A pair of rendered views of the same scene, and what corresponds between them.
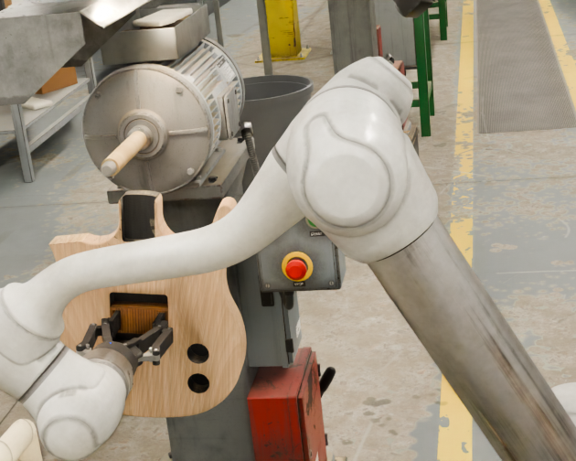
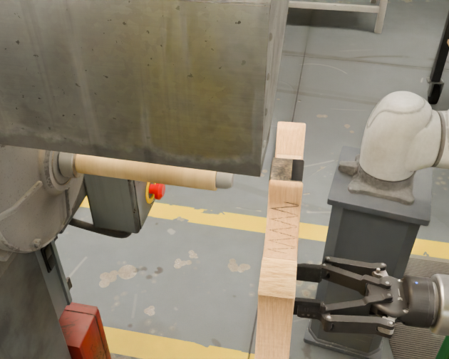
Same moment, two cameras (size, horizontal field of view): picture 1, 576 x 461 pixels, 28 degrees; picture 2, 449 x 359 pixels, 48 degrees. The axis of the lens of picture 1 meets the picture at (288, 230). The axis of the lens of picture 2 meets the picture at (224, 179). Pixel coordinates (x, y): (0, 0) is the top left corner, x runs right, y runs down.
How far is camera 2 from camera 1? 2.05 m
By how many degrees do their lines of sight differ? 78
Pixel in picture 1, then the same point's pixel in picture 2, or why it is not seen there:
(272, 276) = (143, 212)
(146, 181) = (65, 214)
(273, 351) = (61, 300)
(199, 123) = not seen: hidden behind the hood
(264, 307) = (49, 273)
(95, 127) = (13, 191)
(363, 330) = not seen: outside the picture
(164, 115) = not seen: hidden behind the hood
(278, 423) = (95, 340)
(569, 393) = (403, 101)
